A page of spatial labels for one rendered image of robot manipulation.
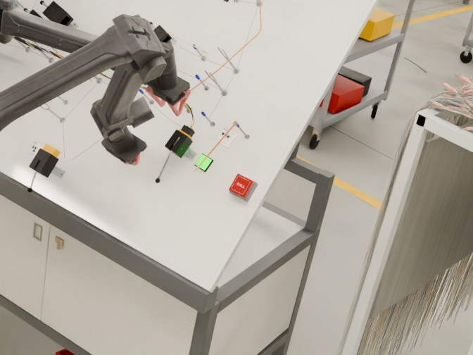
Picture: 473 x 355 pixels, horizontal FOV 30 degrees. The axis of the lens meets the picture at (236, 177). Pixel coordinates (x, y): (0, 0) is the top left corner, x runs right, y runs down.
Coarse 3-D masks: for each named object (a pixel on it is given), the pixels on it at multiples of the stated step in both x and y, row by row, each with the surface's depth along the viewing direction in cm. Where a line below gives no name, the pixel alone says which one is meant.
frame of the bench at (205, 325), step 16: (272, 208) 285; (304, 224) 280; (288, 240) 270; (304, 240) 272; (272, 256) 261; (288, 256) 266; (256, 272) 252; (272, 272) 260; (304, 272) 284; (224, 288) 242; (240, 288) 244; (304, 288) 291; (0, 304) 287; (224, 304) 239; (32, 320) 279; (208, 320) 236; (48, 336) 277; (64, 336) 273; (208, 336) 240; (288, 336) 297; (80, 352) 271; (192, 352) 243; (208, 352) 244; (272, 352) 291
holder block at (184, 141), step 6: (174, 132) 236; (180, 132) 235; (174, 138) 235; (180, 138) 235; (186, 138) 234; (168, 144) 235; (180, 144) 234; (186, 144) 236; (174, 150) 234; (180, 150) 235; (186, 150) 237; (180, 156) 237
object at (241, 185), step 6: (234, 180) 232; (240, 180) 232; (246, 180) 231; (252, 180) 231; (234, 186) 232; (240, 186) 231; (246, 186) 230; (234, 192) 231; (240, 192) 230; (246, 192) 230
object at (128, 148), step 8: (128, 136) 211; (136, 136) 216; (104, 144) 217; (112, 144) 212; (120, 144) 211; (128, 144) 213; (136, 144) 215; (144, 144) 214; (120, 152) 214; (128, 152) 214; (136, 152) 214; (128, 160) 213
